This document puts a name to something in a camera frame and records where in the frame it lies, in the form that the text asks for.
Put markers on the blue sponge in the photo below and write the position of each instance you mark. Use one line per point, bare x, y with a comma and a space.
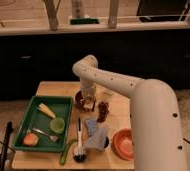
91, 125

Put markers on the black box background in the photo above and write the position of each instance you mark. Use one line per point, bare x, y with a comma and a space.
160, 10

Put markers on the green base white post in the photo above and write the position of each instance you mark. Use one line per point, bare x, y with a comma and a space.
78, 16

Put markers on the yellow corn cob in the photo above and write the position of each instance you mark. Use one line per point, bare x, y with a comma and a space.
45, 109

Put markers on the black pole stand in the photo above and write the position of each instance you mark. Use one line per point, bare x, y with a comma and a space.
3, 155

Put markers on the wooden table leg right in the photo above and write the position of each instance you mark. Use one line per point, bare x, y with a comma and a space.
113, 12

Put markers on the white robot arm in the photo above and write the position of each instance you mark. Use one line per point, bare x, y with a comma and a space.
154, 115

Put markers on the red yellow apple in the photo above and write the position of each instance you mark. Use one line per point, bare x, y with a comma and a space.
30, 139

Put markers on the grey blue cloth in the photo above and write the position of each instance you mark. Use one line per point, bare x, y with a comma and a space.
99, 140

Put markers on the orange bowl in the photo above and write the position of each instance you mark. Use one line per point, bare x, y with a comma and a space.
122, 144

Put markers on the purple bowl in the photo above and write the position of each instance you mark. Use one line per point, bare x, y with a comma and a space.
79, 101

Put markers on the green plastic tray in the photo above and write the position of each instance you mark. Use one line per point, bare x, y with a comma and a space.
33, 118

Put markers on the wooden table leg left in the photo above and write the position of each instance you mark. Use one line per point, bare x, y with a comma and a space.
51, 14

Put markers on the green cup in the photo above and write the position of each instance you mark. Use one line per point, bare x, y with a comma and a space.
57, 125

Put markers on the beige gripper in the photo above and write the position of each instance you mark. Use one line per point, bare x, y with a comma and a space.
88, 98

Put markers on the wooden table leg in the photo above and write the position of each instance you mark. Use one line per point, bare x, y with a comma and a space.
51, 14
113, 12

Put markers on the dark red grapes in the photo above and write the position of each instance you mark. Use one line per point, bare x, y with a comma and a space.
103, 111

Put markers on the metal spoon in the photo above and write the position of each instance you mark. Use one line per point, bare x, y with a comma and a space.
51, 137

